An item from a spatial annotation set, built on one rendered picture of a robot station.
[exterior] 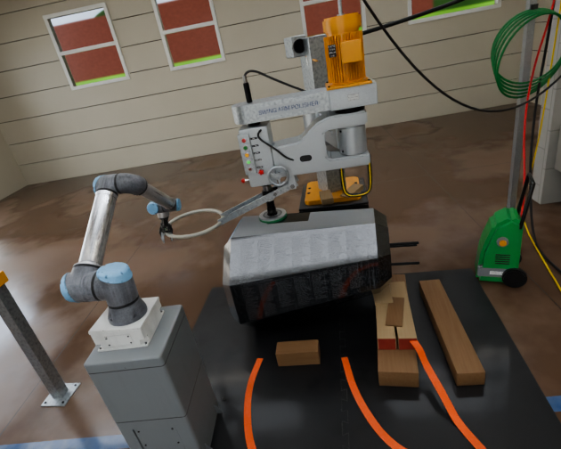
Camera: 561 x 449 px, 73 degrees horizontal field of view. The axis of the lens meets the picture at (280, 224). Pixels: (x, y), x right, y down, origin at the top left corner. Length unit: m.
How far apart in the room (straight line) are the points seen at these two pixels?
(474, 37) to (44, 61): 8.86
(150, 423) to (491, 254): 2.68
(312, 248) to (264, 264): 0.35
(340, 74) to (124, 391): 2.18
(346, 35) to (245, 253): 1.54
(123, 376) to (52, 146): 8.68
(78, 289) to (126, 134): 7.63
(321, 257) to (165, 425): 1.35
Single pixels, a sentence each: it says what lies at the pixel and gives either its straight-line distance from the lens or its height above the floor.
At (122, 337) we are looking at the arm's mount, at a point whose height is 0.93.
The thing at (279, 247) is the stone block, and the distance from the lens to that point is 2.66.
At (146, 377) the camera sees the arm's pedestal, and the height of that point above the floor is 0.73.
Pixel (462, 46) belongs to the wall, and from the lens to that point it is 9.15.
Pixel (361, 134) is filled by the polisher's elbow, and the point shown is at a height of 1.41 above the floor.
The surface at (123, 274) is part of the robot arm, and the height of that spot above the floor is 1.21.
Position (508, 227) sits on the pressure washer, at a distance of 3.32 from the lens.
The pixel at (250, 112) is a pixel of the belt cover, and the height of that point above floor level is 1.68.
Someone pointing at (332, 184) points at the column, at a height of 0.85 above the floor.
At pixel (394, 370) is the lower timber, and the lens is 2.60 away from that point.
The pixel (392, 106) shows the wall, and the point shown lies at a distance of 8.86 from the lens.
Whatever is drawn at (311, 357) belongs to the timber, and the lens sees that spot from 2.79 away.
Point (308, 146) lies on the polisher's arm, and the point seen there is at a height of 1.39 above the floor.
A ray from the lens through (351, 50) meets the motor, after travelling 2.49.
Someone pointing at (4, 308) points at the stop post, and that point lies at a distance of 3.05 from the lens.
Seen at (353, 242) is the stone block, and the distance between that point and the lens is 2.60.
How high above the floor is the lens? 2.07
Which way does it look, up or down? 26 degrees down
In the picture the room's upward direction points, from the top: 11 degrees counter-clockwise
